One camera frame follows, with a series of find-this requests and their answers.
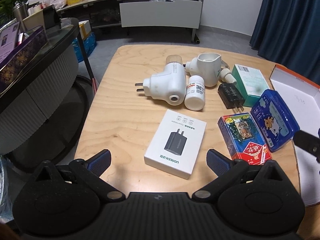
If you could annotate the dark round cabinet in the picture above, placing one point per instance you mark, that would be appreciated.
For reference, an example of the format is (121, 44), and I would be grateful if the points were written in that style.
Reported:
(37, 80)

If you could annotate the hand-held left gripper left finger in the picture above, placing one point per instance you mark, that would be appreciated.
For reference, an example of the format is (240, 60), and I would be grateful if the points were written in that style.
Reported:
(101, 158)

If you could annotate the black roll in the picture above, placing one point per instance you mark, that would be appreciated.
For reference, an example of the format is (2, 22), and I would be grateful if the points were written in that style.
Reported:
(197, 40)

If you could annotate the black charger adapter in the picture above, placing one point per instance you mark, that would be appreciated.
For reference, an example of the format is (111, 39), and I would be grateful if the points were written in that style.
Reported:
(228, 95)

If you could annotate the white plug-in heater with bottle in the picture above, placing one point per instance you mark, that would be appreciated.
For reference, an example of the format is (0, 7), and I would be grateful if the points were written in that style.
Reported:
(167, 85)

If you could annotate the clear liquid bottle white cap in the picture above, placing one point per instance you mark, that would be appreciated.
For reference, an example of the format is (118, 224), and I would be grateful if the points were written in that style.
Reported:
(226, 75)

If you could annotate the blue plastic case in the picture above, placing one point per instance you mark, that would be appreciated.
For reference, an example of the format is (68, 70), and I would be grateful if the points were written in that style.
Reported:
(275, 120)

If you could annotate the white and yellow cardboard box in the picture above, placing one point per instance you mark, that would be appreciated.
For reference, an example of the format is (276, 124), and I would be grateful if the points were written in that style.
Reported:
(85, 28)

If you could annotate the green and white box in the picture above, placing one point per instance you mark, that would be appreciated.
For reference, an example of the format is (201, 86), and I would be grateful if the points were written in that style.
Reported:
(250, 82)

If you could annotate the blue playing card pack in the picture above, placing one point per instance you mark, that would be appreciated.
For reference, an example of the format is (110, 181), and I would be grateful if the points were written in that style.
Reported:
(242, 140)

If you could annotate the white folding panel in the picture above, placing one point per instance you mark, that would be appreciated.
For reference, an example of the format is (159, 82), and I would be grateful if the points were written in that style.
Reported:
(160, 12)

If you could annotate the white charger box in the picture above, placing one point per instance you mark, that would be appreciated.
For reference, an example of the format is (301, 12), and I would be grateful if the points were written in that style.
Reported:
(175, 145)

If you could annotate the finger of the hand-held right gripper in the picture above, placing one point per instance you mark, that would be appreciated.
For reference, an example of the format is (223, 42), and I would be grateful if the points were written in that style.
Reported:
(306, 142)

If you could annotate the black box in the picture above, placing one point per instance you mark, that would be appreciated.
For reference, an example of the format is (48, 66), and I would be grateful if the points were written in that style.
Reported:
(50, 15)

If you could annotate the purple and white leaflet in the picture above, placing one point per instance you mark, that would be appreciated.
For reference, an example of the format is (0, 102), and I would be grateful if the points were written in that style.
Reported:
(7, 37)

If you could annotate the purple tin box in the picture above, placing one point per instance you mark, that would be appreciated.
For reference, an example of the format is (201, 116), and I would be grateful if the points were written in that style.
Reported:
(22, 55)

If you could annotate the steel thermos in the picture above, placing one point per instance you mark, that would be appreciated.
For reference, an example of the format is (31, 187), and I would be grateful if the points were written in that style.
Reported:
(19, 12)

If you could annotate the blue plastic bag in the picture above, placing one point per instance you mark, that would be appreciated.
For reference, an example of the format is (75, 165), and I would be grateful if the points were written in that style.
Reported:
(87, 43)

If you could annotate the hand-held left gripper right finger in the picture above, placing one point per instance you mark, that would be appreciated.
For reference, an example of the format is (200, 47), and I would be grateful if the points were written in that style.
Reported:
(215, 160)

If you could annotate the white pill bottle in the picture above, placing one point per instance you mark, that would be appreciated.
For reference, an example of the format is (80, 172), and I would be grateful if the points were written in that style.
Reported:
(195, 95)

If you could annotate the orange cardboard box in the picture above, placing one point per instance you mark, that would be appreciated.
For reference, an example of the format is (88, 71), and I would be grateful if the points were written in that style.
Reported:
(300, 105)

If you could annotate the large leafy plant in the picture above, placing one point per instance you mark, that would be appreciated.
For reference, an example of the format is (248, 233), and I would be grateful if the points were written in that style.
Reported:
(10, 2)

